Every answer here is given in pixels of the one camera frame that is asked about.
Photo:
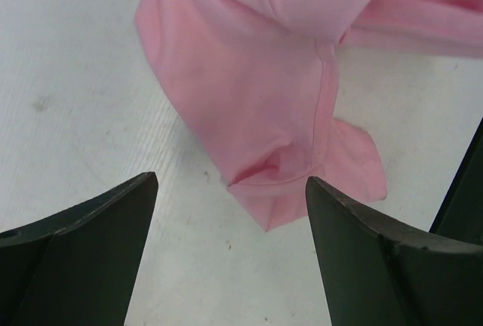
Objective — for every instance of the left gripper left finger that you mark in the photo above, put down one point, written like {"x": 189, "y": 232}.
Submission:
{"x": 78, "y": 266}

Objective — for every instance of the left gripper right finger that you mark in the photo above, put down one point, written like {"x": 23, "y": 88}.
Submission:
{"x": 377, "y": 270}

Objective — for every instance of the pink t shirt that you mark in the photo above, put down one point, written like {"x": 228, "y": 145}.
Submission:
{"x": 257, "y": 81}

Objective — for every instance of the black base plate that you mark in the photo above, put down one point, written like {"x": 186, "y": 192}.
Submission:
{"x": 460, "y": 214}

